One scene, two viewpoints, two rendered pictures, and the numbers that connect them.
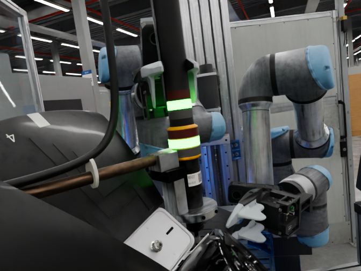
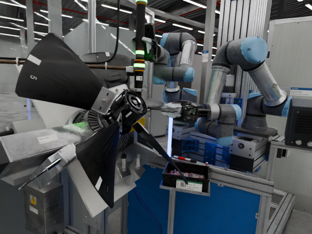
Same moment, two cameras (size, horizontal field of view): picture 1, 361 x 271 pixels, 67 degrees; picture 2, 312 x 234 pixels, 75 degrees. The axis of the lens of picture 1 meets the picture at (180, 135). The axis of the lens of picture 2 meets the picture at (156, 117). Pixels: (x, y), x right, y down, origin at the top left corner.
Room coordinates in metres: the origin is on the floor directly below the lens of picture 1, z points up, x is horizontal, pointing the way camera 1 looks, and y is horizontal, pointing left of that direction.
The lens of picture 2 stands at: (-0.31, -0.53, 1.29)
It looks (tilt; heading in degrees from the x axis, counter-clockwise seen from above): 9 degrees down; 32
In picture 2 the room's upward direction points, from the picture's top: 3 degrees clockwise
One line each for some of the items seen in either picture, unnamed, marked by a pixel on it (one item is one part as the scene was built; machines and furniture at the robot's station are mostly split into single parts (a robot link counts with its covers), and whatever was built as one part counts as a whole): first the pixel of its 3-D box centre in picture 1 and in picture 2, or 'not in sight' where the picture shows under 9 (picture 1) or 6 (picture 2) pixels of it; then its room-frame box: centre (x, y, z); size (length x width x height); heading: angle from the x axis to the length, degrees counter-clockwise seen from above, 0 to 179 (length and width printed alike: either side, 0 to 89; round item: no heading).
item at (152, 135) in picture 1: (160, 136); (162, 74); (0.65, 0.05, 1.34); 0.11 x 0.08 x 0.11; 109
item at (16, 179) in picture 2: not in sight; (38, 163); (0.23, 0.54, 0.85); 0.36 x 0.24 x 0.03; 4
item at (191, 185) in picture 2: not in sight; (186, 176); (0.58, -0.16, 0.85); 0.22 x 0.17 x 0.07; 109
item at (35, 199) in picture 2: not in sight; (44, 206); (0.13, 0.32, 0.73); 0.15 x 0.09 x 0.22; 94
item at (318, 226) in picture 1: (304, 220); (221, 132); (0.67, -0.29, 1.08); 0.11 x 0.08 x 0.11; 63
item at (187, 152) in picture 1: (185, 150); (139, 68); (0.38, 0.00, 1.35); 0.04 x 0.04 x 0.01
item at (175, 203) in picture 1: (183, 182); (136, 79); (0.37, 0.00, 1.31); 0.09 x 0.07 x 0.10; 129
